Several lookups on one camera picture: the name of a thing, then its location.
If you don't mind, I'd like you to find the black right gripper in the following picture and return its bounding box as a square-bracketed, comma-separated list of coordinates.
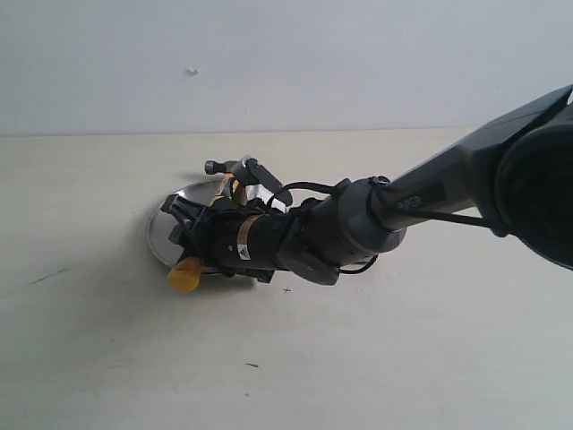
[161, 193, 278, 283]

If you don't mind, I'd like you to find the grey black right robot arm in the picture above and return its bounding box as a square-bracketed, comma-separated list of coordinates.
[161, 86, 572, 291]

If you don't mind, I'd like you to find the round steel plate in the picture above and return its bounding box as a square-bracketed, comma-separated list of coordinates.
[143, 180, 252, 277]

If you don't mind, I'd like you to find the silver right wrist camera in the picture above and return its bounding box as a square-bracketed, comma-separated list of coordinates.
[230, 156, 283, 203]

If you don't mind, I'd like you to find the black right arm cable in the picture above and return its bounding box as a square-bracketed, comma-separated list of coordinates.
[268, 176, 511, 277]

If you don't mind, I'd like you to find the black yellow claw hammer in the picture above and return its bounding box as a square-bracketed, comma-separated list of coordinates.
[159, 160, 244, 292]

